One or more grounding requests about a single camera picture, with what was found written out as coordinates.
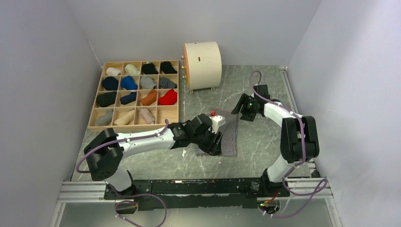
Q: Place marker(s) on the black rolled sock right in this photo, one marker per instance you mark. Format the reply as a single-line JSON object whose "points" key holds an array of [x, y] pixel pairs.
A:
{"points": [[167, 68]]}

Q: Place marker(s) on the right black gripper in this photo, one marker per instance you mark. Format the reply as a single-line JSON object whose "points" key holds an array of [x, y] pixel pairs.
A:
{"points": [[244, 100]]}

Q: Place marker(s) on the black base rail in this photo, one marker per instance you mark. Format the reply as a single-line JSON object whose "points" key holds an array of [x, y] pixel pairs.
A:
{"points": [[244, 192]]}

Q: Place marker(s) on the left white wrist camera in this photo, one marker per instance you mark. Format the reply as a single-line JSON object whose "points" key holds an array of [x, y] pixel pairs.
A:
{"points": [[217, 121]]}

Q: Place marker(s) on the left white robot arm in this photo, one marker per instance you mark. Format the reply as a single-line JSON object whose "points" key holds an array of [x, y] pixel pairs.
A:
{"points": [[104, 154]]}

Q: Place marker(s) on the light grey rolled sock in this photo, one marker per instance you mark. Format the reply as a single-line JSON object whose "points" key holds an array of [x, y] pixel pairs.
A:
{"points": [[105, 119]]}

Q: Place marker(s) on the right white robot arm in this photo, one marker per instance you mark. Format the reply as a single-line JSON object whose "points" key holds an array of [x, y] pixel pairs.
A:
{"points": [[299, 138]]}

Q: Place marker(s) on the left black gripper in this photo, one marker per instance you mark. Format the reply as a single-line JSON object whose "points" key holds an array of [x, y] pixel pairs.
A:
{"points": [[213, 148]]}

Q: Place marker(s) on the cream rolled sock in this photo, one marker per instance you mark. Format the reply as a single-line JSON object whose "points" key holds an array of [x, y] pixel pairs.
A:
{"points": [[131, 69]]}

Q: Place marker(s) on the white rolled sock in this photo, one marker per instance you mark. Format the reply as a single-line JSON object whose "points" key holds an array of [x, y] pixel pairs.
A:
{"points": [[111, 71]]}

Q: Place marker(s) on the pink beige underwear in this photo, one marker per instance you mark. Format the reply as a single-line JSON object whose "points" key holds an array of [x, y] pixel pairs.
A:
{"points": [[147, 116]]}

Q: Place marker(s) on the cream cylindrical drum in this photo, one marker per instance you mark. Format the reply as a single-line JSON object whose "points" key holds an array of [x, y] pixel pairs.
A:
{"points": [[202, 64]]}

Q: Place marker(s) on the aluminium frame rail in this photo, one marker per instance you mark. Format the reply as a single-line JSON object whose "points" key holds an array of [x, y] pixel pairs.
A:
{"points": [[93, 192]]}

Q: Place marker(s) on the red rolled sock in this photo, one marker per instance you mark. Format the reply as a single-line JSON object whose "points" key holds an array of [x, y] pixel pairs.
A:
{"points": [[169, 98]]}

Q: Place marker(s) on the grey striped underwear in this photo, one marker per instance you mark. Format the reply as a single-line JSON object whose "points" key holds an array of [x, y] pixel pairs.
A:
{"points": [[229, 134]]}

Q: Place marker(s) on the dark navy rolled sock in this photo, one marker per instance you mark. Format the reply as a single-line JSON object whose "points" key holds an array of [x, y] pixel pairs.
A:
{"points": [[131, 97]]}

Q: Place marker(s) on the blue rolled sock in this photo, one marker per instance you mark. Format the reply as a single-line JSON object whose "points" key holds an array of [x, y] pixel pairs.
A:
{"points": [[129, 83]]}

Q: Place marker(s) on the striped dark rolled sock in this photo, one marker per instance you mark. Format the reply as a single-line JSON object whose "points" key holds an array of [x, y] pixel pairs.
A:
{"points": [[165, 83]]}

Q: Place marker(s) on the orange rolled sock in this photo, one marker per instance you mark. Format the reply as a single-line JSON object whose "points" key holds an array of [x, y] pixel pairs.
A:
{"points": [[149, 99]]}

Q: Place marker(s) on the black ribbed rolled sock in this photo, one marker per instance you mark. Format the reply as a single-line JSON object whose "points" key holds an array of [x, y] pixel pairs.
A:
{"points": [[106, 99]]}

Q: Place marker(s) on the wooden compartment tray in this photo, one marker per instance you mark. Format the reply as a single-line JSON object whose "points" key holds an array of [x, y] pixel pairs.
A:
{"points": [[126, 117]]}

